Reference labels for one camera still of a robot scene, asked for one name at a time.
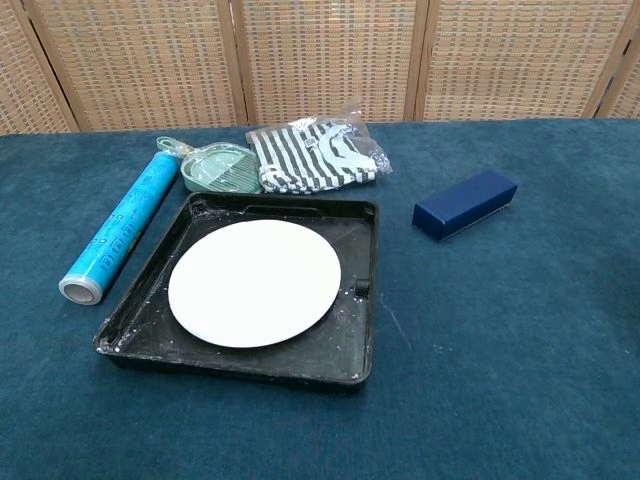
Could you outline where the white round plate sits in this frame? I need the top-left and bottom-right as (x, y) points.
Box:
(167, 218), (343, 350)

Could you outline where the black square plastic tray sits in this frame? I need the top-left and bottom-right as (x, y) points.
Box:
(92, 191), (381, 396)

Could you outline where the bagged striped cloth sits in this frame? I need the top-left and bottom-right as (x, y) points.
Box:
(244, 98), (393, 196)

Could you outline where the green heart-shaped plastic scoop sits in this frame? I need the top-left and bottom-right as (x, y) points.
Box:
(155, 135), (263, 195)

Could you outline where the dark blue rectangular box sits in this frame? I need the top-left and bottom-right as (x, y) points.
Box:
(411, 168), (520, 245)

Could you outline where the woven rattan folding screen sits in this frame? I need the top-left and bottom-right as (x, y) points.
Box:
(0, 0), (640, 135)

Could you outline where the blue cling film roll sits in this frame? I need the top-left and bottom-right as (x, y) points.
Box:
(58, 152), (180, 306)

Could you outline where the teal velvet tablecloth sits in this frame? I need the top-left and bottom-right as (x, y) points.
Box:
(0, 117), (640, 480)

